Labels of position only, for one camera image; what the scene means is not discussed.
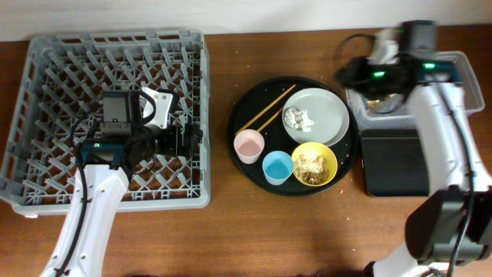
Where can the wooden chopstick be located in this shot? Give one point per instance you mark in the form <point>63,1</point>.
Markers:
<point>264,110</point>
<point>272,118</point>

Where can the blue plastic cup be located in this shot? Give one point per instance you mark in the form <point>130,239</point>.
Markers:
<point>277,167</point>

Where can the clear plastic bin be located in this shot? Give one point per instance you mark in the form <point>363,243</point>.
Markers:
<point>473,99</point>

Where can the upper wooden chopstick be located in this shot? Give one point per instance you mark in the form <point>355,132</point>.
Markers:
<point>264,110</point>

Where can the yellow bowl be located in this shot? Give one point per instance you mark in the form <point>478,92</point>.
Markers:
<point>313,149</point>

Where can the gold foil wrapper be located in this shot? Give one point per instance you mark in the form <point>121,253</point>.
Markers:
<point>387,104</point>

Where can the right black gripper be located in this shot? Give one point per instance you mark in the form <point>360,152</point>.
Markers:
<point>367,78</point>

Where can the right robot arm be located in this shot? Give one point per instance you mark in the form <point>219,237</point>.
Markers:
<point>453,226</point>

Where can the grey plastic dishwasher rack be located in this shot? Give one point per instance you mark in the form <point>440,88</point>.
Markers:
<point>46,88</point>

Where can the pink plastic cup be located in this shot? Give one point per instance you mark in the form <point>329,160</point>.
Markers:
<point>248,145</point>

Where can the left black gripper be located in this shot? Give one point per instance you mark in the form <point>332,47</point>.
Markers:
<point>174,146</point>

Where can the white tissue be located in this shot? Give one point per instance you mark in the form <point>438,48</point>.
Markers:
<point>298,119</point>

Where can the grey ceramic plate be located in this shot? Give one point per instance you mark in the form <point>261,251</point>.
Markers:
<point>328,112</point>

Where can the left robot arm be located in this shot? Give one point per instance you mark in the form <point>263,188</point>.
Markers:
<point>134,128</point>

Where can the black rectangular bin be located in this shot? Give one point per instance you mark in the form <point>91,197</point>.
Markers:
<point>393,162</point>

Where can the lower wooden chopstick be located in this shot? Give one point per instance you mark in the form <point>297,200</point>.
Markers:
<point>272,118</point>

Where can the food scraps with rice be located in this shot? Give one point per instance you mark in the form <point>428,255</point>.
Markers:
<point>310,169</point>

